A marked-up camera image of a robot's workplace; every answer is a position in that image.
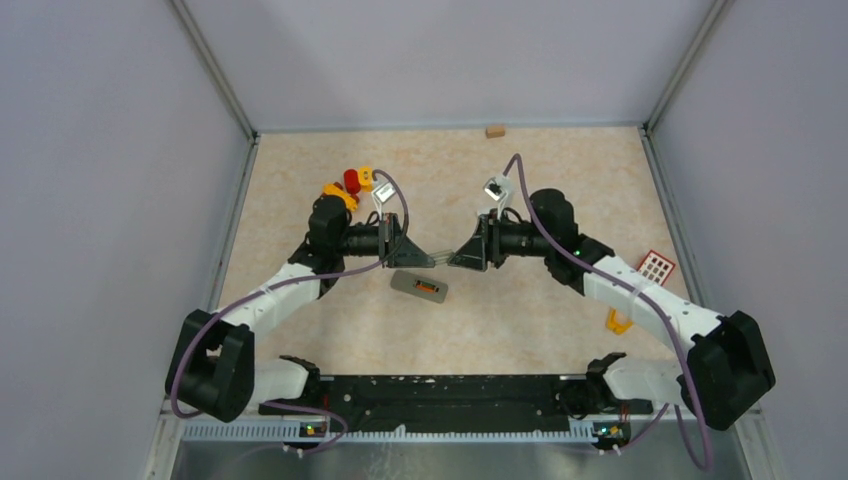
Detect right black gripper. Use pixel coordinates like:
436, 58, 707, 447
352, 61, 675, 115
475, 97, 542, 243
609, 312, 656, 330
449, 209, 553, 271

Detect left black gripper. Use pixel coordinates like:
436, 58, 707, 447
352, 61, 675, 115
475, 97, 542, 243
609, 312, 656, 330
334, 212, 434, 268

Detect white remote control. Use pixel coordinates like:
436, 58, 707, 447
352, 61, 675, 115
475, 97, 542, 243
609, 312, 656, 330
390, 270, 449, 304

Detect small grey battery lid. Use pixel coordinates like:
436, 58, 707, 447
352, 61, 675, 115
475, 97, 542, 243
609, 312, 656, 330
429, 250, 455, 265

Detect small orange stick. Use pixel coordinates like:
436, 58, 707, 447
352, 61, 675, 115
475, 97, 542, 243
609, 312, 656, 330
415, 281, 439, 294

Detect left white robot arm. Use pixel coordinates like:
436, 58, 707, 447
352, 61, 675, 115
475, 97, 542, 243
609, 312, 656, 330
164, 196, 435, 422

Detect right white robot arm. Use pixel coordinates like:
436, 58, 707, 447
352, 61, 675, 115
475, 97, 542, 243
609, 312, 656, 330
448, 189, 776, 431

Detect yellow toy car brick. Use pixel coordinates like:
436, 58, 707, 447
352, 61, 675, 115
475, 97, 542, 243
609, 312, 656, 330
322, 182, 359, 213

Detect yellow round toy brick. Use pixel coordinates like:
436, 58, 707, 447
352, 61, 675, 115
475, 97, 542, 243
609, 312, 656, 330
357, 166, 374, 192

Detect red toy cylinder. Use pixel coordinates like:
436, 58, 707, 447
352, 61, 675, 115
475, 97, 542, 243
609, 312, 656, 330
343, 169, 361, 195

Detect small wooden block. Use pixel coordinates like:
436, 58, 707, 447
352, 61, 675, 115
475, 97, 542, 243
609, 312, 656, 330
485, 125, 506, 139

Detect yellow toy piece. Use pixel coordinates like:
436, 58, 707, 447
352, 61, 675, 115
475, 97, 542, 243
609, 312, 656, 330
605, 308, 634, 335

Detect red white toy panel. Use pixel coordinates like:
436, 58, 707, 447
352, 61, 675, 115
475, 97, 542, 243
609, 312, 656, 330
637, 249, 676, 286

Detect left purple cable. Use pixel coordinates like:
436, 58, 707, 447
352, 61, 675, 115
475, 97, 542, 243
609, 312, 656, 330
170, 169, 411, 455

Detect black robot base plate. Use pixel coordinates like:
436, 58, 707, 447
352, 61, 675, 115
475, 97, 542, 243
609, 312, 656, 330
291, 374, 654, 434

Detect grey slotted cable duct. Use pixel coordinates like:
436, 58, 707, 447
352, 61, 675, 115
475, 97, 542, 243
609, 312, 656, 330
182, 420, 597, 444

